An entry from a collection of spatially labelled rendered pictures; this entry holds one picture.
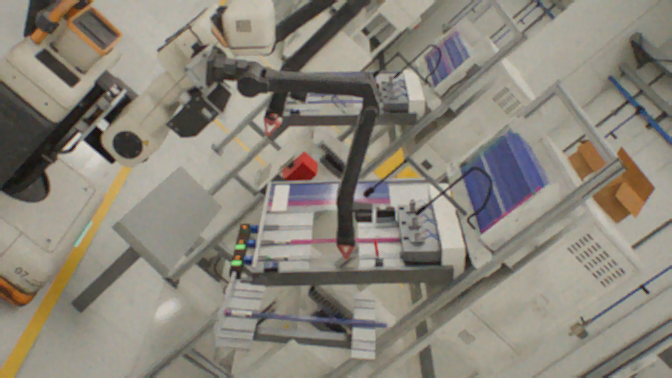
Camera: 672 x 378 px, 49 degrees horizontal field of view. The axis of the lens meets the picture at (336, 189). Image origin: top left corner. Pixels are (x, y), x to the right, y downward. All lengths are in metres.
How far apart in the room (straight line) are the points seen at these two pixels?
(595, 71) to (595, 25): 0.35
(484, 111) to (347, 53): 3.40
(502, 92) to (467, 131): 0.27
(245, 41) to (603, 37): 3.85
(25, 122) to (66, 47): 0.27
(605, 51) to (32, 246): 4.39
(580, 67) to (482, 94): 2.04
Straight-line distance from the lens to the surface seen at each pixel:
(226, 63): 2.31
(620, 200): 2.99
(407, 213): 2.86
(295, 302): 3.02
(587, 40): 5.84
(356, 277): 2.64
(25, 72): 2.47
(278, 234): 2.87
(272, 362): 2.44
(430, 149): 4.01
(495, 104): 3.97
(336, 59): 7.22
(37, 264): 2.74
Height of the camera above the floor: 1.98
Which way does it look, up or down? 19 degrees down
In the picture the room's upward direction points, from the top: 49 degrees clockwise
